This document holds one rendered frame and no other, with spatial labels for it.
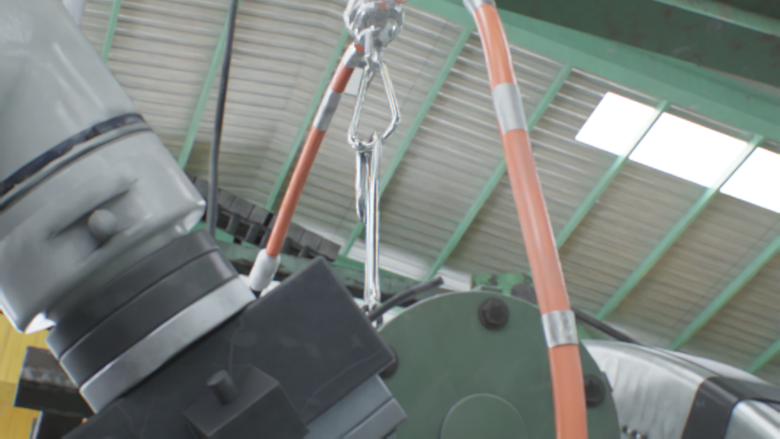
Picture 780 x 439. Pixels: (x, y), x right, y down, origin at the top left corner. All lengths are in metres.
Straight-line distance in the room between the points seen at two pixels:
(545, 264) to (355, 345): 0.11
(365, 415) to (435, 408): 0.11
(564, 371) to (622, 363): 0.17
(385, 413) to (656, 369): 0.21
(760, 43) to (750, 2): 0.24
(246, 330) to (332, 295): 0.04
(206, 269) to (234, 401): 0.06
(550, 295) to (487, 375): 0.08
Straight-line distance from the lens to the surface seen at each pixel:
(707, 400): 0.59
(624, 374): 0.67
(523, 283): 1.91
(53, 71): 0.45
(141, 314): 0.43
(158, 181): 0.45
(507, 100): 0.56
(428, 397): 0.57
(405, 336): 0.57
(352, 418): 0.46
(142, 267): 0.44
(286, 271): 1.82
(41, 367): 1.64
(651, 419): 0.64
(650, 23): 3.90
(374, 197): 0.81
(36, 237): 0.44
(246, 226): 1.88
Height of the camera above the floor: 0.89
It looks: 40 degrees up
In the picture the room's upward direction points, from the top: straight up
